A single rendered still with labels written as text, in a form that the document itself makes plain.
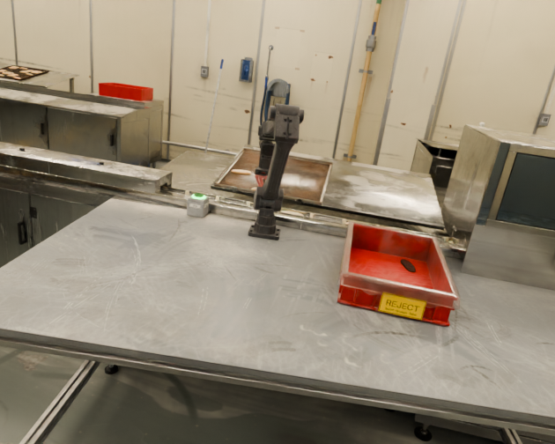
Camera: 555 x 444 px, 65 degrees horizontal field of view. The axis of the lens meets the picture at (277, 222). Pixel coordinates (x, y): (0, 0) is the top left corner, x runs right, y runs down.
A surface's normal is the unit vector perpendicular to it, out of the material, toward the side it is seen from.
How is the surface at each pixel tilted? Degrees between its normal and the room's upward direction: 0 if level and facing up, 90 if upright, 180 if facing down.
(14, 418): 0
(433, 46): 90
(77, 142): 90
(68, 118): 90
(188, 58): 90
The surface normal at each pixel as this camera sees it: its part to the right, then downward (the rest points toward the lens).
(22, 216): -0.18, 0.31
